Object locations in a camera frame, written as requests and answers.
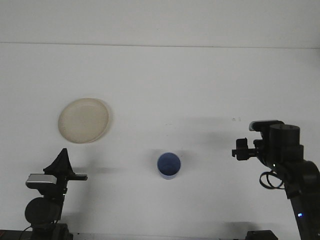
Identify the dark robot platform edge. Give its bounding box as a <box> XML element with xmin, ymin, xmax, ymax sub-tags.
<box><xmin>0</xmin><ymin>228</ymin><xmax>35</xmax><ymax>240</ymax></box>

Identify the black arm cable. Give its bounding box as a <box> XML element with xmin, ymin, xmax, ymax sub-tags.
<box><xmin>20</xmin><ymin>225</ymin><xmax>34</xmax><ymax>240</ymax></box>
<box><xmin>259</xmin><ymin>170</ymin><xmax>285</xmax><ymax>190</ymax></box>

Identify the pale round plate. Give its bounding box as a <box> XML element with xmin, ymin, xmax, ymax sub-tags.
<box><xmin>58</xmin><ymin>97</ymin><xmax>113</xmax><ymax>145</ymax></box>

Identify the pale blue cup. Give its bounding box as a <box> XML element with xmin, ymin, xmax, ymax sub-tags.
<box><xmin>156</xmin><ymin>151</ymin><xmax>182</xmax><ymax>181</ymax></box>

